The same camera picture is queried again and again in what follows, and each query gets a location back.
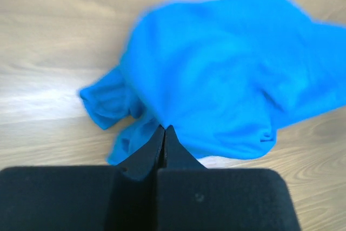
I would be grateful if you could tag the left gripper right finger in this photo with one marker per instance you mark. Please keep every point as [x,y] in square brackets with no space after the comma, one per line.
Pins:
[175,155]

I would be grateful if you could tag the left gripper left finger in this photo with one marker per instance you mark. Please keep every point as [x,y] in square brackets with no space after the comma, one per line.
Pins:
[144,163]

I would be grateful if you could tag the blue t-shirt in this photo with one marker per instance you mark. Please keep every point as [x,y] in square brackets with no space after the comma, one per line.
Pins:
[226,74]

